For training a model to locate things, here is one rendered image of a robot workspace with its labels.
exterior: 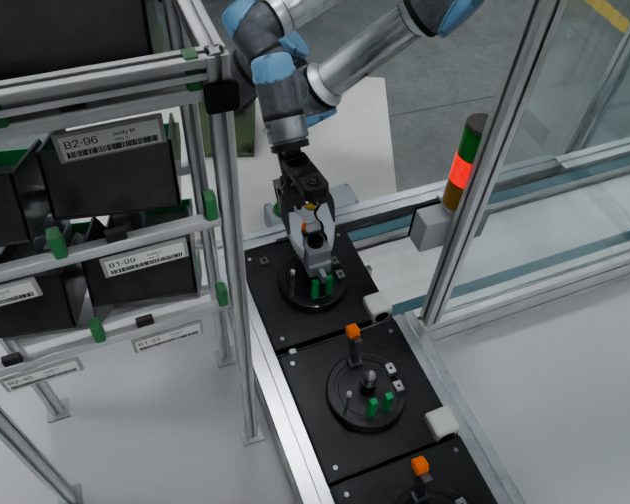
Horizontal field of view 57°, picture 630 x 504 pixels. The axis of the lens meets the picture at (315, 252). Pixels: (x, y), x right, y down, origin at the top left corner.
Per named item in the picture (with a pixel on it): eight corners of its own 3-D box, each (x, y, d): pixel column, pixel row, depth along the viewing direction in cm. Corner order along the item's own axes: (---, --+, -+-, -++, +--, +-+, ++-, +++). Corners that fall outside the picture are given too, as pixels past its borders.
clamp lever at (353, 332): (347, 359, 105) (344, 325, 101) (357, 355, 105) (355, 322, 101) (356, 371, 102) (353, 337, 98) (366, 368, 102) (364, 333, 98)
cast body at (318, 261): (297, 254, 114) (297, 230, 109) (318, 248, 115) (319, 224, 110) (313, 286, 109) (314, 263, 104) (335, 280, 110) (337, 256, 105)
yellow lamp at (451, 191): (436, 193, 94) (443, 171, 91) (463, 186, 96) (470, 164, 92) (452, 215, 92) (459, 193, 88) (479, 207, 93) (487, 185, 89)
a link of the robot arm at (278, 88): (295, 52, 107) (287, 48, 99) (308, 113, 109) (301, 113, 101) (254, 62, 108) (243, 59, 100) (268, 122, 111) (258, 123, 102)
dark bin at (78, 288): (18, 243, 93) (5, 200, 90) (103, 233, 96) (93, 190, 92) (-40, 344, 69) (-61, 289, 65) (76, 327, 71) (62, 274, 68)
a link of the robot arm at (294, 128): (309, 112, 103) (265, 122, 101) (315, 138, 104) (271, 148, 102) (297, 116, 110) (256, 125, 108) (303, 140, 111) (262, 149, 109)
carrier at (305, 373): (278, 363, 109) (278, 327, 99) (394, 324, 115) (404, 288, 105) (328, 488, 95) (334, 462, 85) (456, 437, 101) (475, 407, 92)
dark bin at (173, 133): (89, 146, 85) (78, 95, 82) (181, 138, 87) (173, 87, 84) (53, 222, 60) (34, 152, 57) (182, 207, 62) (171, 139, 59)
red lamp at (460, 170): (443, 171, 90) (450, 146, 87) (471, 164, 92) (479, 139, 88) (459, 193, 88) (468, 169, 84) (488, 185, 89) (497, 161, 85)
